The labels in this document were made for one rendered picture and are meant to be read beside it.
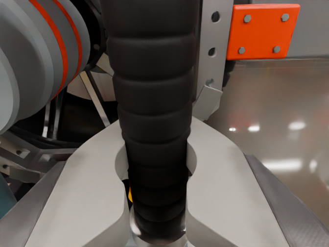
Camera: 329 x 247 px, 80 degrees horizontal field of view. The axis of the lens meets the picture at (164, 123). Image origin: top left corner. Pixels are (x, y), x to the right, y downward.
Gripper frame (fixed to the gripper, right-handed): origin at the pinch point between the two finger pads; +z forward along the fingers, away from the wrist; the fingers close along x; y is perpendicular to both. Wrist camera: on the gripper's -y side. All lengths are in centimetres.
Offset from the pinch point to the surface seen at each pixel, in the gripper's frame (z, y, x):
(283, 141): 104, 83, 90
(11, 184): 33, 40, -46
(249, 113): 147, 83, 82
